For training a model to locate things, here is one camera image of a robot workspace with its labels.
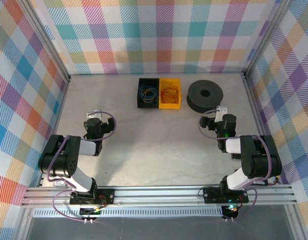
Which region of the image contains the black cable spool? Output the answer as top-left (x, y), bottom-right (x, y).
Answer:
top-left (186, 79), bottom-right (224, 113)

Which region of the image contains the black plastic bin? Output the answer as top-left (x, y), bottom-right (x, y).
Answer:
top-left (137, 77), bottom-right (161, 109)

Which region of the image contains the yellow plastic bin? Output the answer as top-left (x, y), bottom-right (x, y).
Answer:
top-left (158, 78), bottom-right (182, 110)

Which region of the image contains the black controller board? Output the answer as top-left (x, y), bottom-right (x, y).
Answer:
top-left (79, 206), bottom-right (104, 218)
top-left (220, 203), bottom-right (241, 219)

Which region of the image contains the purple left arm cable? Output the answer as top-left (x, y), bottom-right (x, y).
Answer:
top-left (45, 111), bottom-right (117, 225)

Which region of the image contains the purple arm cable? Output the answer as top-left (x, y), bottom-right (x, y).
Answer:
top-left (198, 109), bottom-right (272, 223)
top-left (45, 111), bottom-right (117, 225)

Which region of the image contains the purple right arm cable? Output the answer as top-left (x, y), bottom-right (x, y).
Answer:
top-left (198, 109), bottom-right (272, 223)

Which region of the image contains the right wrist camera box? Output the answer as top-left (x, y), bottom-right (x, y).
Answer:
top-left (215, 106), bottom-right (229, 123)

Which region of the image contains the blue and yellow cable bundle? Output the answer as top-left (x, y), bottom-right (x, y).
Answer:
top-left (139, 83), bottom-right (157, 103)

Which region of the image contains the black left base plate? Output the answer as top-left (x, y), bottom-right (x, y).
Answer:
top-left (69, 187), bottom-right (116, 205)

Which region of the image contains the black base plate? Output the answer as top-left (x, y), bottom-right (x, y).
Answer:
top-left (69, 187), bottom-right (116, 205)
top-left (202, 186), bottom-right (250, 204)

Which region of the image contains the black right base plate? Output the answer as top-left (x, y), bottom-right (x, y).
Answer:
top-left (202, 186), bottom-right (250, 204)

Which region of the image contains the aluminium mounting rail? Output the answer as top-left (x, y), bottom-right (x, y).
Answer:
top-left (20, 184), bottom-right (299, 209)

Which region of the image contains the slotted grey cable duct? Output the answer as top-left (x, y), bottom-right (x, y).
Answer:
top-left (32, 206), bottom-right (224, 219)

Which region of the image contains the aluminium frame post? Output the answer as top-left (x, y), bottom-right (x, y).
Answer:
top-left (243, 0), bottom-right (294, 80)
top-left (20, 0), bottom-right (71, 83)

